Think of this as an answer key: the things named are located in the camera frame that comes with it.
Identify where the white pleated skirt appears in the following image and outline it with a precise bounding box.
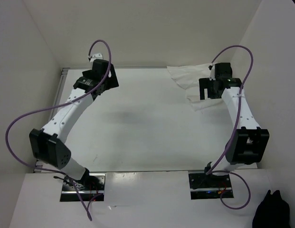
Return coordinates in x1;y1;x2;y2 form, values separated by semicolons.
167;64;223;111

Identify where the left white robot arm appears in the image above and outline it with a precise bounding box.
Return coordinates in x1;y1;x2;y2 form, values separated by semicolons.
29;59;119;190

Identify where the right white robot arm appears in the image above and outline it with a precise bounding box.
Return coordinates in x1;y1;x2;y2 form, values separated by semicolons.
199;63;269;187

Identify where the black cloth bag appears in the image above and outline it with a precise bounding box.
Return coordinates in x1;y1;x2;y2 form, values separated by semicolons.
252;190;291;228

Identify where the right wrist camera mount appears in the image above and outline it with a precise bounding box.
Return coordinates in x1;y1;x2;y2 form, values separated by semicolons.
209;64;216;81

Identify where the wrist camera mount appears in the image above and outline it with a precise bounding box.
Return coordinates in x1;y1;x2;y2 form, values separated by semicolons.
88;53;104;63
209;64;216;81

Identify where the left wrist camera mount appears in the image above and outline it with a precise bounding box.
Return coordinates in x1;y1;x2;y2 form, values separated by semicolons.
88;53;104;63

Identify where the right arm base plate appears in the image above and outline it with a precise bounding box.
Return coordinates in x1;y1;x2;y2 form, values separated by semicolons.
188;171;234;200

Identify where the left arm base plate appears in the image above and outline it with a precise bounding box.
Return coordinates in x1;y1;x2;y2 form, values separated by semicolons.
53;173;106;202

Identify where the aluminium table frame rail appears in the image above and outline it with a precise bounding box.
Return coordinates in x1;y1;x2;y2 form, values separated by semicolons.
33;67;70;173

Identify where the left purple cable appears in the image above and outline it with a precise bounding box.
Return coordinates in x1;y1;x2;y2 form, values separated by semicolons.
5;40;112;221

